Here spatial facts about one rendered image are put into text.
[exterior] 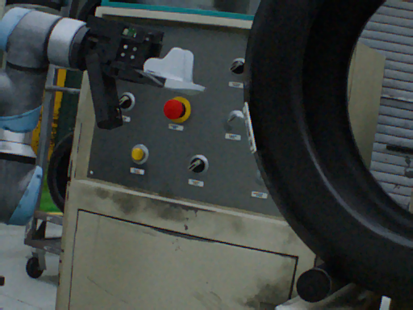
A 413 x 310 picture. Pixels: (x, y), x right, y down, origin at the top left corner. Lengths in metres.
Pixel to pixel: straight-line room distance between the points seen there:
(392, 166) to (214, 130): 9.09
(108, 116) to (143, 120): 0.66
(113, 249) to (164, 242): 0.12
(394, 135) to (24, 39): 9.71
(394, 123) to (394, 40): 0.90
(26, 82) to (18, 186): 0.32
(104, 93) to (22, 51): 0.17
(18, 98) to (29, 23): 0.12
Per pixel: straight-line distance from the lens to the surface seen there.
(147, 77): 1.45
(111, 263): 2.13
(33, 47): 1.55
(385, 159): 11.18
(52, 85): 5.38
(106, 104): 1.49
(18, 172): 1.85
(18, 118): 1.59
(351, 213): 1.28
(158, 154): 2.13
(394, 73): 11.19
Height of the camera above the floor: 1.11
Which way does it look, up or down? 3 degrees down
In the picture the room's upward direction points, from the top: 9 degrees clockwise
